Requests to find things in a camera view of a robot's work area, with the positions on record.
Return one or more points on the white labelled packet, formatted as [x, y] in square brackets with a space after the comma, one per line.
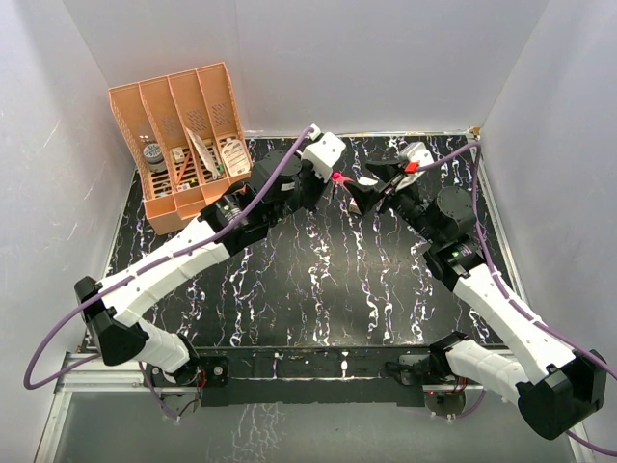
[235, 157]

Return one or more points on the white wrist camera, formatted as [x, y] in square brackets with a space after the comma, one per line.
[414, 156]
[324, 152]

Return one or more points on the small beige box in organizer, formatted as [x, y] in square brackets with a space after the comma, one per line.
[179, 154]

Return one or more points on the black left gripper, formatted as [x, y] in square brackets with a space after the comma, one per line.
[317, 180]

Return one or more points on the small white red box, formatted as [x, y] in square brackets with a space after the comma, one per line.
[353, 208]

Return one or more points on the orange plastic file organizer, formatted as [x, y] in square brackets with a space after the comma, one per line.
[158, 110]

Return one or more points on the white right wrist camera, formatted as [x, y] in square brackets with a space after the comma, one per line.
[414, 156]

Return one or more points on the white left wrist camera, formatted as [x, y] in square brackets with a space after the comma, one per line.
[324, 152]

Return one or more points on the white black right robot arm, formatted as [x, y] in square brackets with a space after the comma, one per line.
[554, 386]

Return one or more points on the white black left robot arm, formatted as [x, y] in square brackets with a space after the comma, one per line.
[279, 185]

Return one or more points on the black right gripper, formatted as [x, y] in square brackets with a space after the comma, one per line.
[365, 197]

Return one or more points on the white striped card packet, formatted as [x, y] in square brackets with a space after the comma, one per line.
[204, 153]

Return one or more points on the aluminium frame rail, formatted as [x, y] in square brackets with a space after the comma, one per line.
[101, 414]

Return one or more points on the grey round tin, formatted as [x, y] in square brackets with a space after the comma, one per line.
[154, 157]

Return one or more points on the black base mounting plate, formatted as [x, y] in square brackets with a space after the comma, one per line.
[321, 375]

